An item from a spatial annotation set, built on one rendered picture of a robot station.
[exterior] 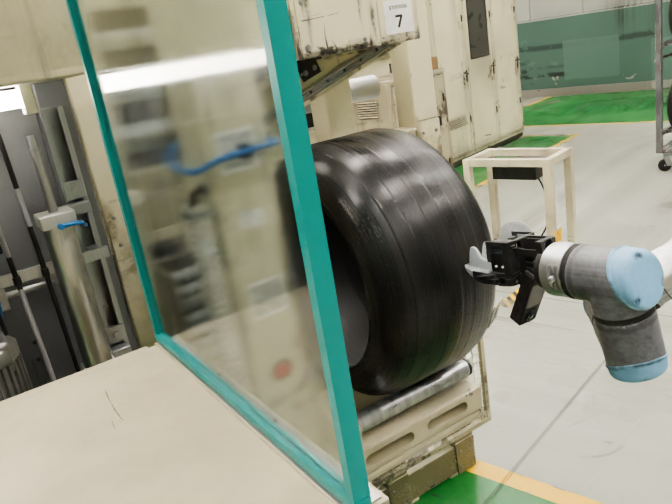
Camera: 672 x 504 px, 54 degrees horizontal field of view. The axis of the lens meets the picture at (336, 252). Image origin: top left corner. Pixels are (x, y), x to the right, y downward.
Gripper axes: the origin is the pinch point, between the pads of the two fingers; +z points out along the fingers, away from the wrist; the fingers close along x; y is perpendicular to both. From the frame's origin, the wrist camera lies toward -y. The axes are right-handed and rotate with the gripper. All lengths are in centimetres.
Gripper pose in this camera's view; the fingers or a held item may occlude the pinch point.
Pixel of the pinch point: (471, 269)
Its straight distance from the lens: 128.9
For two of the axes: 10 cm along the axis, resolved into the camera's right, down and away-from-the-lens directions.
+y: -2.1, -9.5, -2.1
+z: -5.3, -0.7, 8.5
